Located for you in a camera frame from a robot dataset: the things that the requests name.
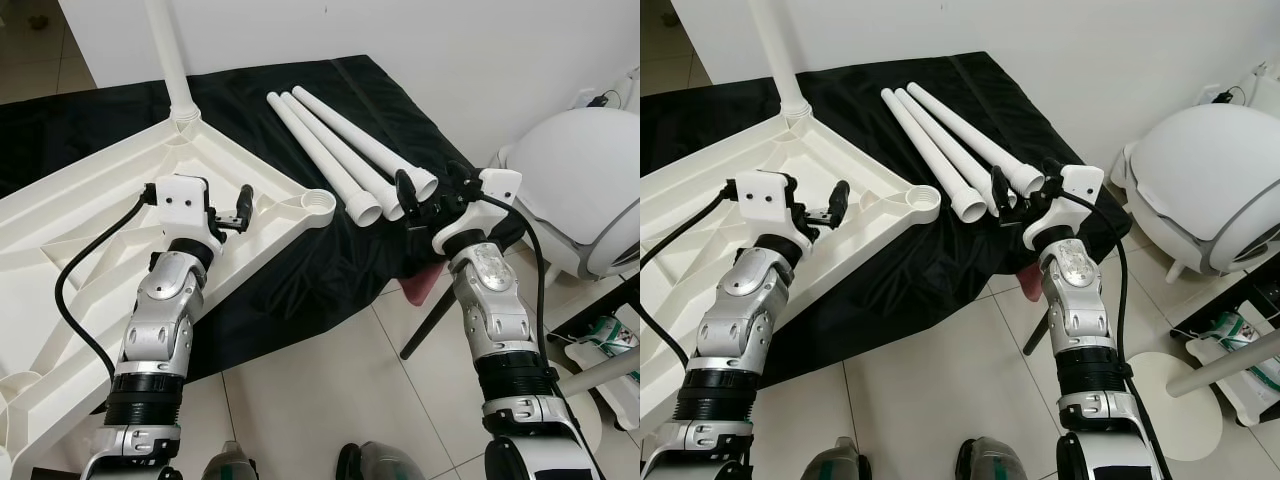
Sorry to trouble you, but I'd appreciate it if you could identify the white plastic table top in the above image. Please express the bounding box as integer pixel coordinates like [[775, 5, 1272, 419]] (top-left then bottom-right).
[[640, 110, 941, 436], [0, 110, 339, 480]]

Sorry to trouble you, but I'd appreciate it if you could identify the black table cloth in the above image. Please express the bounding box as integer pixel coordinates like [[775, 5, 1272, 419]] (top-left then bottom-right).
[[640, 52, 1131, 391], [0, 55, 531, 383]]

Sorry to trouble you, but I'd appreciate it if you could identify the white plastic chair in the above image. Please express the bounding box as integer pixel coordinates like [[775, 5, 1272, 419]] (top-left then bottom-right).
[[488, 105, 641, 281], [1112, 102, 1280, 283]]

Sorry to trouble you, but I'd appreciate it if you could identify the green white packet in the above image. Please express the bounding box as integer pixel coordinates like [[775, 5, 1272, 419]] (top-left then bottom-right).
[[590, 315, 641, 357], [1205, 310, 1280, 361]]

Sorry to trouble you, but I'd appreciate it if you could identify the grey green robot left leg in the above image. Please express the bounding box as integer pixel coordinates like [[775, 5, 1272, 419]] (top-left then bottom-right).
[[800, 437, 876, 480], [200, 440, 261, 480]]

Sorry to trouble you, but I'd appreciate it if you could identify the grey green robot leg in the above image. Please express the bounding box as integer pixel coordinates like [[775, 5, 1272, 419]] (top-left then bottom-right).
[[955, 435, 1026, 480], [200, 440, 261, 480], [800, 437, 876, 480], [335, 440, 426, 480]]

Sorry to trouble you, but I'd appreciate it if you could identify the grey green robot right leg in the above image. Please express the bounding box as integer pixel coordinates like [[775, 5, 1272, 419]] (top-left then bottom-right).
[[955, 435, 1026, 480], [335, 440, 426, 480]]

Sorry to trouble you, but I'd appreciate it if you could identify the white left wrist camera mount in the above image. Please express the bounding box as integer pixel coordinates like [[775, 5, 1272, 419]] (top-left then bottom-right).
[[735, 172, 816, 251], [150, 177, 226, 251]]

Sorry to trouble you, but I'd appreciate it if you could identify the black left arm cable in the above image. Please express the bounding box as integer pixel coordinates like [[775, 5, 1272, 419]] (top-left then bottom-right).
[[55, 193, 156, 386], [640, 190, 738, 368]]

